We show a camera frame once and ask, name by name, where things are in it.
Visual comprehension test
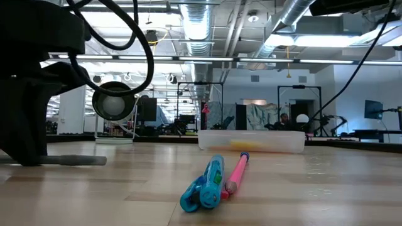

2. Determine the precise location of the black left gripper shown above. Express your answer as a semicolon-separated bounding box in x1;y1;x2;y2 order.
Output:
0;53;90;167

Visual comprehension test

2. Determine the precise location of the black upright panel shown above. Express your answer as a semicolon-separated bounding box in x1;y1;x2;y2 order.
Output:
236;104;248;131

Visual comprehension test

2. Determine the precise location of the silver slanted ventilation duct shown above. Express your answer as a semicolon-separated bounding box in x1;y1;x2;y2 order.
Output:
251;0;318;68

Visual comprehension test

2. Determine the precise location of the black table edge rail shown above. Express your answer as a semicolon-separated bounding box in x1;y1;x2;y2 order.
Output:
46;133;402;154

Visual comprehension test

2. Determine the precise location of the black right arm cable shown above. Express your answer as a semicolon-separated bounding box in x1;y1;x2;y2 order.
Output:
309;0;397;123

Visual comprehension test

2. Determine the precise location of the black ceiling box yellow cable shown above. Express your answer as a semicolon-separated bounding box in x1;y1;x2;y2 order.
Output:
144;29;170;48

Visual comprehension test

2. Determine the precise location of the silver ribbed ventilation duct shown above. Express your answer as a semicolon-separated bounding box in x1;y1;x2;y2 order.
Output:
179;0;215;95

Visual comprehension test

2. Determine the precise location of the translucent plastic supply box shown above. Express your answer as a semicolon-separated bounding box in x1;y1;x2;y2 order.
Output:
197;129;307;154

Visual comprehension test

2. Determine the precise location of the person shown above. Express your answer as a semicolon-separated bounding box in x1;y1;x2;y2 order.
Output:
278;112;293;131

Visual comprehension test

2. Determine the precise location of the grey crumpled cover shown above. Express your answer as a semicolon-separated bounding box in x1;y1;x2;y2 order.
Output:
246;102;282;131

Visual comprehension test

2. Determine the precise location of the black metal frame rig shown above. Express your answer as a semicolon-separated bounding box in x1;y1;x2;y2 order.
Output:
177;81;224;132
277;85;322;131

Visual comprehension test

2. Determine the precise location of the black background desk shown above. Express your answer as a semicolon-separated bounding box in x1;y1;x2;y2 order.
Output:
351;128;402;143

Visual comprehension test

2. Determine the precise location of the long ceiling light bar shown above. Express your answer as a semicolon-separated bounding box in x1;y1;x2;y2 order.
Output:
50;53;402;66

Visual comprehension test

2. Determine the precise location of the yellow hanging cord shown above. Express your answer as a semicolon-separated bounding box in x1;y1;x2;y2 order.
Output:
286;46;292;78

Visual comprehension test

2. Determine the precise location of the white pillar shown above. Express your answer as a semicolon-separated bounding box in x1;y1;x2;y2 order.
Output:
57;86;87;135

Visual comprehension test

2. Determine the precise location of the long grey marker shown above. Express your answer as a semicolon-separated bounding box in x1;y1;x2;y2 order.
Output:
0;154;107;166

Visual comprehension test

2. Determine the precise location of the yellow highlighter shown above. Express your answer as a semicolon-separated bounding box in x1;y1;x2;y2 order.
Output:
229;139;266;152

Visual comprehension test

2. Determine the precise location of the wall-mounted dark monitor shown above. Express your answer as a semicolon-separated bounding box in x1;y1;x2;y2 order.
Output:
364;99;384;121

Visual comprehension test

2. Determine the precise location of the round magnifier lamp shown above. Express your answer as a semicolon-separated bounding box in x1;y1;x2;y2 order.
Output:
92;80;138;145

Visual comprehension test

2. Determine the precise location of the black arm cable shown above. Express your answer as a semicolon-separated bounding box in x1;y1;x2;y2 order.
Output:
65;0;155;98
309;0;397;123

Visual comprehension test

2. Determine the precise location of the blue multicolour click pen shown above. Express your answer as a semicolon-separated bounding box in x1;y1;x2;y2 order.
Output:
179;154;225;213

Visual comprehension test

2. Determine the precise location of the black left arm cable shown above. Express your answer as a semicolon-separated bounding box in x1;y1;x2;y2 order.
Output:
65;0;155;98

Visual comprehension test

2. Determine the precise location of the black computer monitor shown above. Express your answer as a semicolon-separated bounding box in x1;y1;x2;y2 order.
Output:
137;95;158;126

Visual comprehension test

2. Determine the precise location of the pink pencil with blue cap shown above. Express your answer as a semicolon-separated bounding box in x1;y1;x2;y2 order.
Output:
224;151;251;195

